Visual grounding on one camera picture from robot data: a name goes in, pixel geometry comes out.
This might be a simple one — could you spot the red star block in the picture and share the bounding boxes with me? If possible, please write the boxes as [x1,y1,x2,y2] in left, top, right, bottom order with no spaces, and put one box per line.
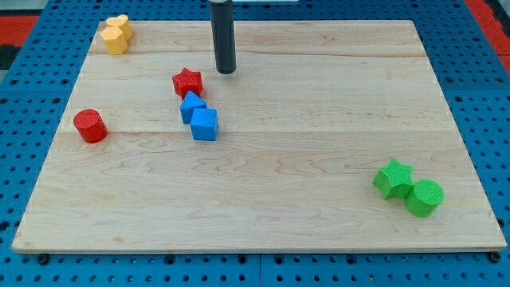
[171,68,203,100]

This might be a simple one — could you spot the green star block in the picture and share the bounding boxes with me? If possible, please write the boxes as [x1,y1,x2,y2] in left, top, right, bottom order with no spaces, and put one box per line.
[373,158,414,200]

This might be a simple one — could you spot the blue cube block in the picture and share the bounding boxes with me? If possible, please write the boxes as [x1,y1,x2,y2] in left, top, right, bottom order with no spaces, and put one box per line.
[190,108,218,141]

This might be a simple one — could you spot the light wooden board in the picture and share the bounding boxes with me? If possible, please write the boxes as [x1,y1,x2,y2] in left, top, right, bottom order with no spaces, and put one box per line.
[12,20,507,254]

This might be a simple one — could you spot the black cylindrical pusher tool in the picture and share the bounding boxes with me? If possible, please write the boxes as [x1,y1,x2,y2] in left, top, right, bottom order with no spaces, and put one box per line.
[208,0,237,74]

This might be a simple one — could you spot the red cylinder block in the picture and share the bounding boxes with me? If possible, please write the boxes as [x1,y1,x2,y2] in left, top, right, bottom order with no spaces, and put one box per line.
[73,109,108,144]

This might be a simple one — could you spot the yellow hexagon block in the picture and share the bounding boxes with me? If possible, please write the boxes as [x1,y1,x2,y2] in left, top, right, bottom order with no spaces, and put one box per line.
[100,26,128,55]

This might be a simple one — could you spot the green cylinder block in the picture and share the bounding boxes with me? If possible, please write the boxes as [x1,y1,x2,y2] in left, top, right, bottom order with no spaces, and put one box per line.
[405,179,445,218]

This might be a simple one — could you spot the blue perforated base panel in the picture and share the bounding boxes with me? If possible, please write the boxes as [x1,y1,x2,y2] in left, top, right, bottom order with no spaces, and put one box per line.
[1,0,509,286]

